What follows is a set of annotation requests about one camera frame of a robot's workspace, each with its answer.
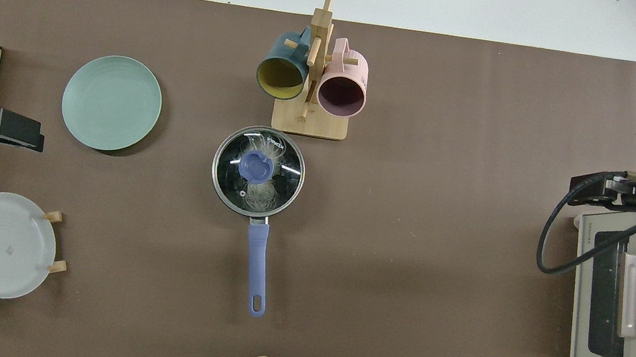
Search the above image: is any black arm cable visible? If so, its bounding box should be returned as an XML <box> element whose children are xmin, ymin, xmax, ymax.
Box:
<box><xmin>534</xmin><ymin>161</ymin><xmax>636</xmax><ymax>287</ymax></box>

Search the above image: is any wooden plate rack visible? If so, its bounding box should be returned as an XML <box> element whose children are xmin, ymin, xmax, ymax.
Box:
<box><xmin>0</xmin><ymin>203</ymin><xmax>74</xmax><ymax>301</ymax></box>

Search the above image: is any pink ribbed mug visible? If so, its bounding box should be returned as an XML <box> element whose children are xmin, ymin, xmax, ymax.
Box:
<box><xmin>314</xmin><ymin>35</ymin><xmax>374</xmax><ymax>119</ymax></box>

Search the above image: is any grey plate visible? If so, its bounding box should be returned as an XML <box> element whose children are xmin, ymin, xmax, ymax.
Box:
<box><xmin>0</xmin><ymin>191</ymin><xmax>63</xmax><ymax>306</ymax></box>

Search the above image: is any glass lid with blue knob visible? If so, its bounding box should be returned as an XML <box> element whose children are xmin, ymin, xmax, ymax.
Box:
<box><xmin>207</xmin><ymin>121</ymin><xmax>310</xmax><ymax>224</ymax></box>

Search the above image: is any dark teal mug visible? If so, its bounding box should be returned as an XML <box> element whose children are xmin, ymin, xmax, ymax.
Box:
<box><xmin>253</xmin><ymin>19</ymin><xmax>316</xmax><ymax>104</ymax></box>

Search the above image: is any wooden cup stand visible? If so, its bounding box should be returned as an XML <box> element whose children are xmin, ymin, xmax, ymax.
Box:
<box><xmin>270</xmin><ymin>0</ymin><xmax>367</xmax><ymax>143</ymax></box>

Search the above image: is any pale green plate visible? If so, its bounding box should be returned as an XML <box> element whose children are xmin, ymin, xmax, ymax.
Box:
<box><xmin>57</xmin><ymin>49</ymin><xmax>168</xmax><ymax>158</ymax></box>

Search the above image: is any brown table cloth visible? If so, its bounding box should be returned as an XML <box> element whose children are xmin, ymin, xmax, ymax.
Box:
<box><xmin>0</xmin><ymin>0</ymin><xmax>636</xmax><ymax>357</ymax></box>

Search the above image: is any black pot with blue handle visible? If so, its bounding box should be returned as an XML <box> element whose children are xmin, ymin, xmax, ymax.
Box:
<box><xmin>193</xmin><ymin>121</ymin><xmax>310</xmax><ymax>322</ymax></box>

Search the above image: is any white vermicelli bundle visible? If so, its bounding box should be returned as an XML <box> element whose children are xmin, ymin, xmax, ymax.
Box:
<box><xmin>228</xmin><ymin>131</ymin><xmax>293</xmax><ymax>214</ymax></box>

